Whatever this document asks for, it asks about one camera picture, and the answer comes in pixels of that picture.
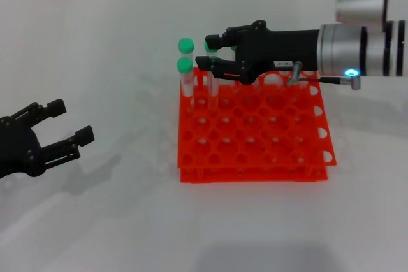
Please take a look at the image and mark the orange plastic test tube rack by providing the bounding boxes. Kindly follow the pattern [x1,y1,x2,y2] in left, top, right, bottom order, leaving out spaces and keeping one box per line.
[177,65,338,186]

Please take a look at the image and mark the black cable with silver plugs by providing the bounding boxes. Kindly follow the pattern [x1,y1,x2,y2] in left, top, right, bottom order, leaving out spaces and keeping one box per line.
[286,61,363,92]

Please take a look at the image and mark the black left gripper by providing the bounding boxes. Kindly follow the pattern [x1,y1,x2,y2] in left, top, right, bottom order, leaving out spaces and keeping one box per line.
[0,99,96,180]

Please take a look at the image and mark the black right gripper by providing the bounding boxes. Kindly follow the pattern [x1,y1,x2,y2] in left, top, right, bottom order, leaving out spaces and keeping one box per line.
[194,20,321,85]

